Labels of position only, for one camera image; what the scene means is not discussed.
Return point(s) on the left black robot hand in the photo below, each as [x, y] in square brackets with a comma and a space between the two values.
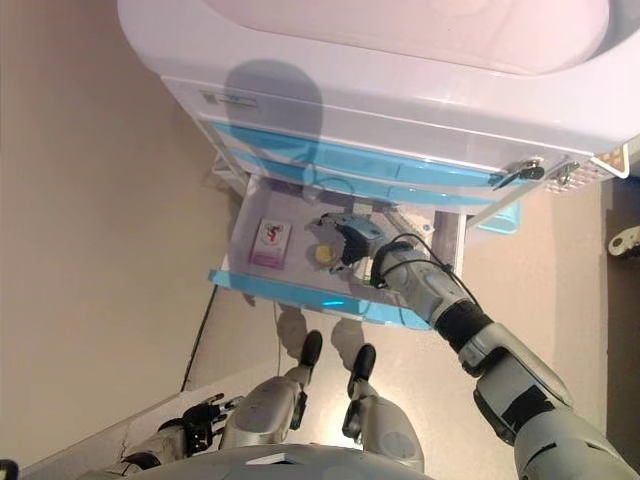
[205, 425]

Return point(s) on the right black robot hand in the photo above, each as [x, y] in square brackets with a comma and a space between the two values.
[357, 242]

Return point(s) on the medicine bottle with yellow lid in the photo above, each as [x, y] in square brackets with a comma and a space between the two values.
[325, 254]

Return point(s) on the blue fronted cart drawer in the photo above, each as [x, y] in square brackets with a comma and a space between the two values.
[280, 290]
[400, 167]
[425, 192]

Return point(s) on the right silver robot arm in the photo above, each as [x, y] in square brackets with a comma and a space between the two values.
[500, 360]

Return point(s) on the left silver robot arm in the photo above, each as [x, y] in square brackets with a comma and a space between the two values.
[160, 445]

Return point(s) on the white blue medicine box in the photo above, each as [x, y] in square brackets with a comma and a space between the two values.
[417, 225]

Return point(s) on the pink white medicine box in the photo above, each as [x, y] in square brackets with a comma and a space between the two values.
[270, 245]

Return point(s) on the left silver robot leg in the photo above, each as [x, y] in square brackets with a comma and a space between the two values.
[265, 405]

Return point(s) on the silver robot leg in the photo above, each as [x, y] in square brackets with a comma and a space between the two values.
[265, 405]
[385, 420]

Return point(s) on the grey robot torso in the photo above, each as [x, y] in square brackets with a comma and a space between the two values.
[325, 465]

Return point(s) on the waste bin with blue lid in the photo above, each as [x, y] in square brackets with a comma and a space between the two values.
[500, 220]

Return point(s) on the white cart side rack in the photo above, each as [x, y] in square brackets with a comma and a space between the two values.
[225, 172]

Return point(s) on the white medical cart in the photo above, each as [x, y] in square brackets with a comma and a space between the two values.
[400, 95]

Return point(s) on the right silver robot leg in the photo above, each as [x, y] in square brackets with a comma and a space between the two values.
[385, 420]

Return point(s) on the black cart key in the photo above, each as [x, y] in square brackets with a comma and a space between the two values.
[530, 172]

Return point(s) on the cart brand label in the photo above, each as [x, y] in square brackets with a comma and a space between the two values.
[227, 99]

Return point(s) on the metal cart side latch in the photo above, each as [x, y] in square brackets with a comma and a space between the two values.
[567, 174]

